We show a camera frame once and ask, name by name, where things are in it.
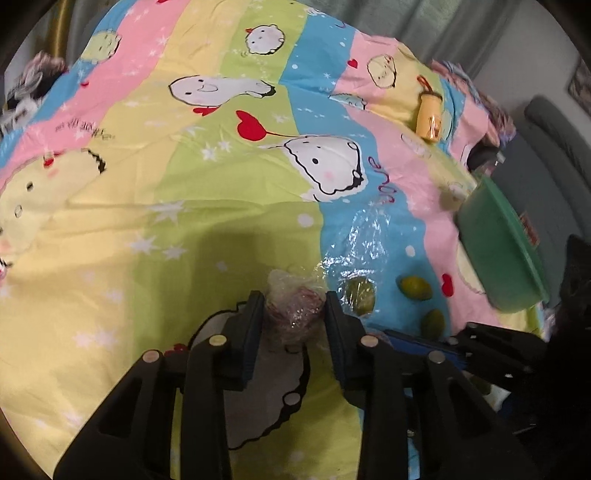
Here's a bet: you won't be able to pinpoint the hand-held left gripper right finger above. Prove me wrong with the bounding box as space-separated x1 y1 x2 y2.
325 291 546 480

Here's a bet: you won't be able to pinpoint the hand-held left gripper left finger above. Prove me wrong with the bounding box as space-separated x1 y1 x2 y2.
53 291 267 480

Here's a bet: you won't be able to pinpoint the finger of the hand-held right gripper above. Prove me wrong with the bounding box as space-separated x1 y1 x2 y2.
382 322 557 395

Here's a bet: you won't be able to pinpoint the green lime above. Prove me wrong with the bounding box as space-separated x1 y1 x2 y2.
399 274 432 301
346 277 376 317
422 308 446 340

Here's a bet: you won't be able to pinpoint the plastic red tomato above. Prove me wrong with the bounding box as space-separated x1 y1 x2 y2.
265 270 329 344

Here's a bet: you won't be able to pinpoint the green plastic bowl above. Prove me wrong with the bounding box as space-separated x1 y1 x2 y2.
455 178 550 315

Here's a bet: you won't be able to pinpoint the clear plastic sheet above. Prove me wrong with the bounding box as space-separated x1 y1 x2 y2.
318 208 402 287

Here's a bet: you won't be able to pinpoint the colourful cartoon printed blanket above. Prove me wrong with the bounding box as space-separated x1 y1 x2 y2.
0 0 555 480

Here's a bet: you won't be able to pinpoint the grey sofa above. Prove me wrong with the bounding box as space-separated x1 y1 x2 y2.
489 95 591 296

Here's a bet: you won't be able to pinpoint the dark box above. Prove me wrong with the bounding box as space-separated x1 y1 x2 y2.
466 148 505 177

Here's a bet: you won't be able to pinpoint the yellow bottle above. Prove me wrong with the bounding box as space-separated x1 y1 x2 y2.
414 76 444 141

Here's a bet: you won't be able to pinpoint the grey green curtain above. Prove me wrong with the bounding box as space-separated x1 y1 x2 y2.
342 0 555 72

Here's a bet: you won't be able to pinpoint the bags of clothes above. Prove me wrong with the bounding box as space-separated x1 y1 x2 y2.
0 51 71 136

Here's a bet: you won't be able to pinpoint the yellow patterned curtain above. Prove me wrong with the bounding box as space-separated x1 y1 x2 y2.
53 0 95 49

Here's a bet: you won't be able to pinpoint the framed wall picture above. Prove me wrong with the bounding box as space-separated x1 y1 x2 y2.
568 58 591 100

